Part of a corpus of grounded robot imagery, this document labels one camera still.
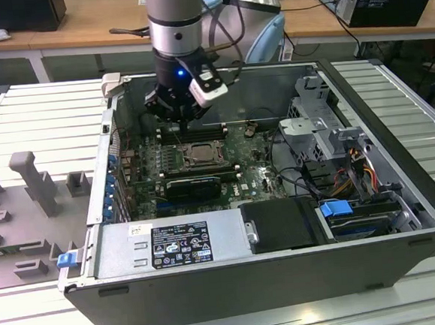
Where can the blue power supply latch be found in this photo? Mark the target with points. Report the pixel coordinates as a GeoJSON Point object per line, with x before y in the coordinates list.
{"type": "Point", "coordinates": [67, 260]}

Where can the blue expansion slot clip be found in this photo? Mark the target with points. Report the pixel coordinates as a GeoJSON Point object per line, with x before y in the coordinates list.
{"type": "Point", "coordinates": [109, 210]}
{"type": "Point", "coordinates": [110, 188]}
{"type": "Point", "coordinates": [112, 160]}

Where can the black RAM slot row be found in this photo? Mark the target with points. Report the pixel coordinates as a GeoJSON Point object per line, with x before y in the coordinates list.
{"type": "Point", "coordinates": [204, 133]}
{"type": "Point", "coordinates": [199, 173]}

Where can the large black box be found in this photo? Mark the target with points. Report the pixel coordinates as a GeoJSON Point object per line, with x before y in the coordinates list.
{"type": "Point", "coordinates": [13, 14]}

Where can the silver power supply unit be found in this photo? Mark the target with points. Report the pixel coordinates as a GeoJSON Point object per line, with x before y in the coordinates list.
{"type": "Point", "coordinates": [119, 249]}

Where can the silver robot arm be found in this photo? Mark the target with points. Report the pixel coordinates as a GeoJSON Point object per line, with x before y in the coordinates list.
{"type": "Point", "coordinates": [174, 19]}

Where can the CPU socket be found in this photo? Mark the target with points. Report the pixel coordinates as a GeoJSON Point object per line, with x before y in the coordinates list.
{"type": "Point", "coordinates": [187, 164]}

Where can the white wrist camera on bracket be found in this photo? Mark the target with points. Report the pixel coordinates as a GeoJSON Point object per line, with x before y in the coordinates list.
{"type": "Point", "coordinates": [208, 92]}

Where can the grey parts rack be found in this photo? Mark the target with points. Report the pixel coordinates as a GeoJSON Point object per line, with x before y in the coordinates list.
{"type": "Point", "coordinates": [23, 226]}

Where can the open black PC case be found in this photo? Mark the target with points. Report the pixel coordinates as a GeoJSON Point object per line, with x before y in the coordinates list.
{"type": "Point", "coordinates": [250, 291]}

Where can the hard disk in blue carrier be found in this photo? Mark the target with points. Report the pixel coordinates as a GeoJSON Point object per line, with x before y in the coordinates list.
{"type": "Point", "coordinates": [336, 211]}

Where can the grey metal drive cage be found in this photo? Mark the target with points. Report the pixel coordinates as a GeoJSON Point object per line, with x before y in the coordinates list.
{"type": "Point", "coordinates": [313, 128]}

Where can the long wooden desk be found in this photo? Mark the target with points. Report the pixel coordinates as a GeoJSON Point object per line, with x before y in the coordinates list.
{"type": "Point", "coordinates": [78, 26]}

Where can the black plastic air shroud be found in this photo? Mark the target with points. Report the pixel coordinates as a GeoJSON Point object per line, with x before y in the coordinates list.
{"type": "Point", "coordinates": [279, 223]}

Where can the black graphics card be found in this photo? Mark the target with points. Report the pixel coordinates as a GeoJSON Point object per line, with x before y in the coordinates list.
{"type": "Point", "coordinates": [193, 190]}

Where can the green motherboard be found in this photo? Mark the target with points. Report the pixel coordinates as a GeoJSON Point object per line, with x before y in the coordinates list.
{"type": "Point", "coordinates": [256, 178]}

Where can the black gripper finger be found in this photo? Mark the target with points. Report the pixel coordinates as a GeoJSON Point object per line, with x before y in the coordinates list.
{"type": "Point", "coordinates": [158, 105]}
{"type": "Point", "coordinates": [200, 112]}

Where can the small white box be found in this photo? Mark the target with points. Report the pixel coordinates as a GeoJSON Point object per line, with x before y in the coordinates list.
{"type": "Point", "coordinates": [287, 51]}

